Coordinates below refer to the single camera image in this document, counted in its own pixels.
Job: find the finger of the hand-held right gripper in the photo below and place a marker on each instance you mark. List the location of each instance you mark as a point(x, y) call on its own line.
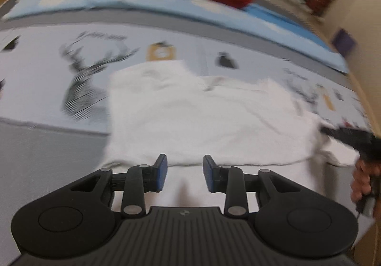
point(345, 135)

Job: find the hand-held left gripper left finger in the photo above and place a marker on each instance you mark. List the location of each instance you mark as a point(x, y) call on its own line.
point(161, 173)

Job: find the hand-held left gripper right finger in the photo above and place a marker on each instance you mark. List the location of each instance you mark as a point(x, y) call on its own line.
point(209, 173)

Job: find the white small garment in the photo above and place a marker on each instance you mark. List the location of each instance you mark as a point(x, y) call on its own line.
point(208, 117)

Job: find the person's right hand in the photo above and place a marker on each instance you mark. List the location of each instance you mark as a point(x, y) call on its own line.
point(360, 182)

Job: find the deer printed grey blanket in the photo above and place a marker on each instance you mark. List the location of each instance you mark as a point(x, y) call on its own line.
point(38, 75)

